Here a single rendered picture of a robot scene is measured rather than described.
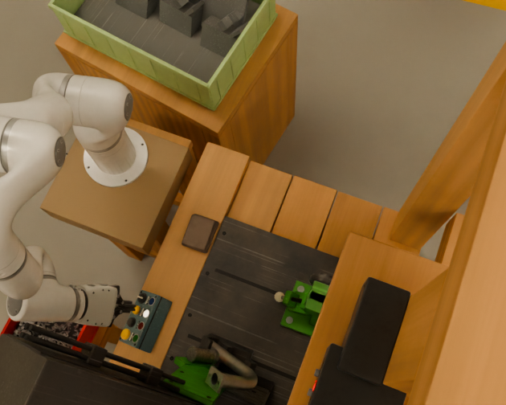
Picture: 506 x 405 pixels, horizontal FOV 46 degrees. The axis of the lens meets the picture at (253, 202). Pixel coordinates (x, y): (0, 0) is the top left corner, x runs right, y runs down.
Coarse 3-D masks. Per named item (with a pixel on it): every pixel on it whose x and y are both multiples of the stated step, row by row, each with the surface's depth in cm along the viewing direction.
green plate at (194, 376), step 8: (184, 368) 137; (192, 368) 140; (200, 368) 142; (176, 376) 130; (184, 376) 132; (192, 376) 134; (200, 376) 136; (176, 384) 125; (184, 384) 126; (192, 384) 128; (200, 384) 130; (176, 392) 126; (184, 392) 123; (192, 392) 123; (200, 392) 125; (208, 392) 127; (200, 400) 123; (208, 400) 123
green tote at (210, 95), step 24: (72, 0) 200; (264, 0) 188; (72, 24) 196; (264, 24) 198; (96, 48) 203; (120, 48) 192; (240, 48) 189; (144, 72) 199; (168, 72) 188; (216, 72) 181; (192, 96) 195; (216, 96) 191
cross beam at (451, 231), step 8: (456, 216) 131; (448, 224) 137; (456, 224) 131; (448, 232) 133; (456, 232) 130; (448, 240) 130; (456, 240) 130; (440, 248) 136; (448, 248) 129; (440, 256) 132; (448, 256) 129; (448, 264) 128
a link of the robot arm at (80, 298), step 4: (72, 284) 142; (76, 288) 141; (76, 292) 139; (80, 292) 140; (76, 296) 139; (80, 296) 140; (84, 296) 140; (76, 300) 138; (80, 300) 139; (84, 300) 140; (76, 304) 138; (80, 304) 139; (84, 304) 140; (76, 308) 138; (80, 308) 139; (76, 312) 138; (80, 312) 139; (76, 316) 139; (80, 316) 140; (72, 320) 139; (76, 320) 140
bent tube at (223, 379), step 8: (216, 344) 155; (224, 352) 151; (224, 360) 149; (232, 360) 148; (216, 368) 132; (232, 368) 147; (240, 368) 145; (248, 368) 144; (208, 376) 132; (216, 376) 132; (224, 376) 128; (232, 376) 133; (240, 376) 135; (248, 376) 137; (256, 376) 141; (208, 384) 131; (216, 384) 129; (224, 384) 131; (232, 384) 132; (240, 384) 133; (248, 384) 135; (216, 392) 128
